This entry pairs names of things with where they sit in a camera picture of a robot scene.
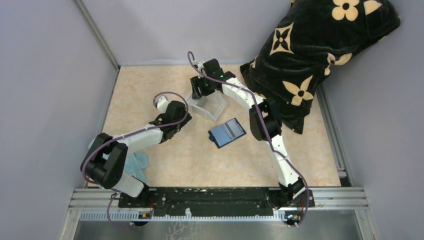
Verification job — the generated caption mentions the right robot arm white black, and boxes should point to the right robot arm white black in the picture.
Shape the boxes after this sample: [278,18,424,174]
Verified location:
[188,58,307,206]

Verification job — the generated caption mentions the black floral patterned pillow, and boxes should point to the black floral patterned pillow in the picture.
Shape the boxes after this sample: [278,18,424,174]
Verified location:
[240,0,401,134]

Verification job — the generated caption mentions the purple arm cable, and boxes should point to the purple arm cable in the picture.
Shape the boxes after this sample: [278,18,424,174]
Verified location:
[187,50,314,228]
[81,91,190,229]

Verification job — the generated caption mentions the aluminium corner post left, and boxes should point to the aluminium corner post left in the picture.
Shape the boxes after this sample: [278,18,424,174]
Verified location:
[72,0,121,71]

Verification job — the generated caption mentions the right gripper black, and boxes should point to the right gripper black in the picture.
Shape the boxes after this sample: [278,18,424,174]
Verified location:
[190,73,215,100]

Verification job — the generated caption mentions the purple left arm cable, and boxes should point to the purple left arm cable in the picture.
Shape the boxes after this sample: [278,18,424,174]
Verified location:
[81,91,190,229]

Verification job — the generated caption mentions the aluminium side rail right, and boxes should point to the aluminium side rail right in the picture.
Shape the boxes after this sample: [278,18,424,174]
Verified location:
[316,86,352,187]

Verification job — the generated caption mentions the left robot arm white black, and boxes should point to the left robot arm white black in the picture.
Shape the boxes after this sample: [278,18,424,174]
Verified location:
[80,96,192,207]

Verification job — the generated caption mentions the white plastic card box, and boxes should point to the white plastic card box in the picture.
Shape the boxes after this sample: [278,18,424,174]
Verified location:
[185,92,227,122]

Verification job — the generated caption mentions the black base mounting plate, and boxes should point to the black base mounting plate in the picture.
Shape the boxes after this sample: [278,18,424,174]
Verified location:
[118,187,315,217]

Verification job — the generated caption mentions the aluminium front rail frame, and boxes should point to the aluminium front rail frame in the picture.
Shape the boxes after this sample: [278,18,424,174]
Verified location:
[69,187,369,222]

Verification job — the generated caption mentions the navy blue card holder wallet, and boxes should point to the navy blue card holder wallet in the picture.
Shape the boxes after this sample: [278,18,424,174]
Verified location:
[208,118,247,149]

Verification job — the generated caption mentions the light blue cloth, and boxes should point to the light blue cloth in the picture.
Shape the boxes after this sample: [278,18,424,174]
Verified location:
[80,133,149,189]

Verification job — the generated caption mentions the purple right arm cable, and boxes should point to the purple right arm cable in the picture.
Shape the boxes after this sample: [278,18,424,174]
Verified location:
[187,50,314,228]

